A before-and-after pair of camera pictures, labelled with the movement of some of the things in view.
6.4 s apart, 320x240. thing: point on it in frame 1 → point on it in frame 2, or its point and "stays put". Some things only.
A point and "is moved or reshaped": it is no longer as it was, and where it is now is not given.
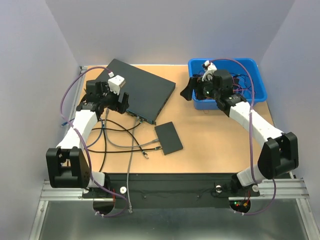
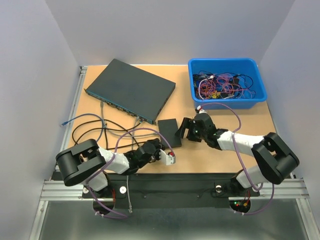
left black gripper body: (109, 99) → (155, 155)
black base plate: (153, 190) stays put
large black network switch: (148, 95) stays put
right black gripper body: (205, 89) → (197, 135)
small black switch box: (168, 138) is moved or reshaped
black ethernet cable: (155, 148) is moved or reshaped
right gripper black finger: (187, 92) → (187, 123)
